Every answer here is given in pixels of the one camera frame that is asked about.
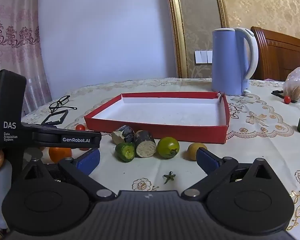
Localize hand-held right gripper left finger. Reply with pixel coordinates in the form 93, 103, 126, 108
21, 149, 117, 202

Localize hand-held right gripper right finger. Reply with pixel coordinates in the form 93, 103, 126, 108
181, 147, 275, 201

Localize orange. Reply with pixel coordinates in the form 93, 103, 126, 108
48, 147, 72, 163

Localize green tomato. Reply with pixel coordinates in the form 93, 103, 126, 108
157, 137, 180, 159

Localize red cardboard box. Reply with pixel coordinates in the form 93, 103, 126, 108
84, 92, 230, 145

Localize dark sugarcane piece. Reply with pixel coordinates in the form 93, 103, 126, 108
134, 130, 157, 158
112, 125, 135, 145

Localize yellow round fruit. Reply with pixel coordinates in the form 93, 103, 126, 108
187, 142, 208, 161

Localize green tomato calyx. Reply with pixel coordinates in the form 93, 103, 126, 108
163, 171, 176, 184

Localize black eyeglasses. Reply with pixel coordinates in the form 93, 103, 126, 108
49, 95, 78, 113

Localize pink patterned curtain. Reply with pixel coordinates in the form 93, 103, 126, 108
0, 0, 52, 117

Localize black flat object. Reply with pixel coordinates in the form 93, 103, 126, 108
271, 89, 298, 103

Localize blue electric kettle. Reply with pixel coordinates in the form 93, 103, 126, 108
211, 27, 259, 96

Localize clear plastic bag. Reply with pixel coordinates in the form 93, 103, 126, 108
282, 66, 300, 103

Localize black plastic frame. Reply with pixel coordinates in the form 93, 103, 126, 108
41, 109, 68, 125

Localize white wall switch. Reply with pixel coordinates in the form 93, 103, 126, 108
194, 50, 213, 64

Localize gold wall frame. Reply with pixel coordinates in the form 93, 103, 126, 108
164, 0, 229, 79

